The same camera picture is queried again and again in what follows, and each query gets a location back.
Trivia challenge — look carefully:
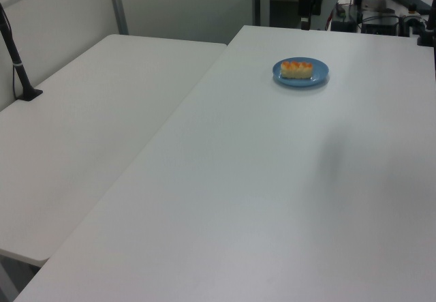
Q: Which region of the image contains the toy bread with orange top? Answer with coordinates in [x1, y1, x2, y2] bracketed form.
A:
[280, 61, 313, 80]

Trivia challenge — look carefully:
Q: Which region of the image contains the black electronics box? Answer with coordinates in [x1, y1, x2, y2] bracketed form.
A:
[361, 15, 400, 37]

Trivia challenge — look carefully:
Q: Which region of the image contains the blue round plate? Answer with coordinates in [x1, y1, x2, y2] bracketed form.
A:
[272, 57, 330, 88]

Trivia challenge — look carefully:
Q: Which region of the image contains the black clamp stand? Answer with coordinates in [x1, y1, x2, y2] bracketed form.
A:
[416, 0, 436, 48]

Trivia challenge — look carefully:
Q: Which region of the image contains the grey metal partition post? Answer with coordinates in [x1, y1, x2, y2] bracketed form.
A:
[106, 0, 129, 36]

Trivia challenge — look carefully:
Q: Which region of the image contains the black camera stand pole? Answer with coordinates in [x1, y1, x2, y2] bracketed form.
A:
[0, 3, 44, 103]

